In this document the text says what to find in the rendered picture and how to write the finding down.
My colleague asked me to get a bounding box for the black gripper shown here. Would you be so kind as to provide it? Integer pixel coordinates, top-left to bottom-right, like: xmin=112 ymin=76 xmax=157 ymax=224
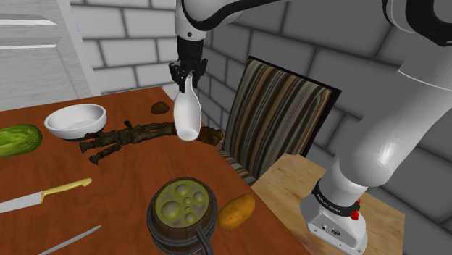
xmin=168 ymin=35 xmax=209 ymax=93

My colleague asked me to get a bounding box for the white bottle vase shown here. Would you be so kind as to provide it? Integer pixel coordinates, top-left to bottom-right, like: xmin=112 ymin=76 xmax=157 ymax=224
xmin=172 ymin=73 xmax=203 ymax=142

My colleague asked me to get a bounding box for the small brown lump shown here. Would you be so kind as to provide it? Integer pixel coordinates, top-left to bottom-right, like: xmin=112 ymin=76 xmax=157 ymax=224
xmin=150 ymin=101 xmax=170 ymax=115

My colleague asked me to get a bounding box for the striped upholstered chair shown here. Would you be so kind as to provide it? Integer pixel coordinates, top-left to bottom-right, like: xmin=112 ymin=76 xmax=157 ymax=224
xmin=217 ymin=55 xmax=343 ymax=188

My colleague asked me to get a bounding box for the white bowl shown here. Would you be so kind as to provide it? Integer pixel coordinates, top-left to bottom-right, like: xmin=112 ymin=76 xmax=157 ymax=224
xmin=43 ymin=103 xmax=108 ymax=141

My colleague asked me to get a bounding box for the brown wooden table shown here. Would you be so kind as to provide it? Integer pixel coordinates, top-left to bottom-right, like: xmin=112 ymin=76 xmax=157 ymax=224
xmin=0 ymin=85 xmax=312 ymax=255

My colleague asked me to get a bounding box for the wooden barrel with green liquid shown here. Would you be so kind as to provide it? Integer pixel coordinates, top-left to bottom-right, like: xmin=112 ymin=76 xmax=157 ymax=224
xmin=146 ymin=177 xmax=219 ymax=255

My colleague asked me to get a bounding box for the brown potato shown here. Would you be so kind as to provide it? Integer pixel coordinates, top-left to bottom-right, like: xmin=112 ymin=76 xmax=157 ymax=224
xmin=217 ymin=193 xmax=256 ymax=232

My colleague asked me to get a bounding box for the light wooden robot stand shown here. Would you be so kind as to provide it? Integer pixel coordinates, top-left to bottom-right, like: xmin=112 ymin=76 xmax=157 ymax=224
xmin=250 ymin=153 xmax=406 ymax=255

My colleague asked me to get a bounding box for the white panelled door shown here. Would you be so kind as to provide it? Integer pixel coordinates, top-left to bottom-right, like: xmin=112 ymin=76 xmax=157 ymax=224
xmin=0 ymin=0 xmax=103 ymax=112

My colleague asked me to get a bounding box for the green lettuce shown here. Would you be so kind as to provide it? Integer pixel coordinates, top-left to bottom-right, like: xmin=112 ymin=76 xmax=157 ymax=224
xmin=0 ymin=123 xmax=43 ymax=159

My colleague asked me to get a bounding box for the yellow handled knife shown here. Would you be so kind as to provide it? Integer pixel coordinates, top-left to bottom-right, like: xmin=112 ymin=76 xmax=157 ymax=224
xmin=0 ymin=177 xmax=93 ymax=215

